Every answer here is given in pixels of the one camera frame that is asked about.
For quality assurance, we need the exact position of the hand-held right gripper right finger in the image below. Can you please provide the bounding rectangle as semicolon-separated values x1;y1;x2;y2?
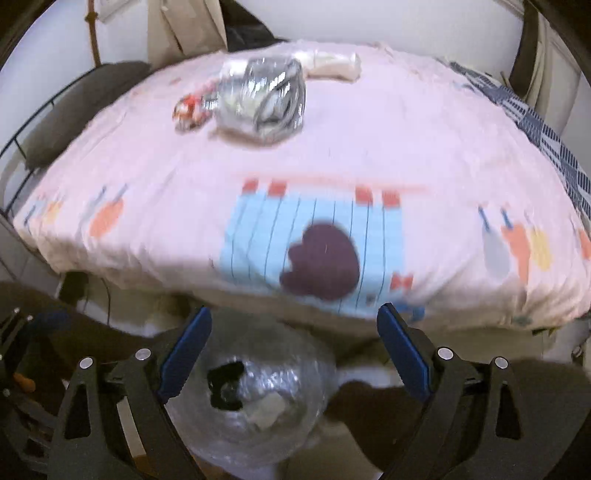
376;302;546;480

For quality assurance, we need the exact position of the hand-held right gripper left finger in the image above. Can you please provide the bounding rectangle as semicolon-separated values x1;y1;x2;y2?
48;307;213;480

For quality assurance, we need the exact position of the white tissue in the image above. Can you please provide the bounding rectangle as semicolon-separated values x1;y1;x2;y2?
295;48;362;83

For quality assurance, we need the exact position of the pink printed blanket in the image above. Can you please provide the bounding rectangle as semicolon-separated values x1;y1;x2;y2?
11;41;591;330

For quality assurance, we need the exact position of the red and white snack packet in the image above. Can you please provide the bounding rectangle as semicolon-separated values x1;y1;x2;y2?
172;92;218;132

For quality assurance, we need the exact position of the crumpled clear plastic wrapper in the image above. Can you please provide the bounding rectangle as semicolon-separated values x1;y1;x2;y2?
213;54;308;144

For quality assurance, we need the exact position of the blue checkered cloth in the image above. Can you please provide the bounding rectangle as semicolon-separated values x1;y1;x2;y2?
445;61;591;217

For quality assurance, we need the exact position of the dark grey cushion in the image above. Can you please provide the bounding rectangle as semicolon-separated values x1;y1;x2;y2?
21;61;151;169

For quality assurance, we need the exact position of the beige curtain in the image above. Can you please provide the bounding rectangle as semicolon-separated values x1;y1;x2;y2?
147;0;228;70

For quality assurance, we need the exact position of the black plastic bag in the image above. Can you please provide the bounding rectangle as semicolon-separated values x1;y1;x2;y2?
221;0;289;52

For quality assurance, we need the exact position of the brown wooden pole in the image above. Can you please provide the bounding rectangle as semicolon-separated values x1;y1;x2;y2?
85;0;103;68

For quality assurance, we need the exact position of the black wire frame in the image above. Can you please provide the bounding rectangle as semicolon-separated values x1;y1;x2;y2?
0;80;93;215

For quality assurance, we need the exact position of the dark hanging strap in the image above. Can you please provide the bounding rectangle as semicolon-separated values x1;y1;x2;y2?
508;4;541;97

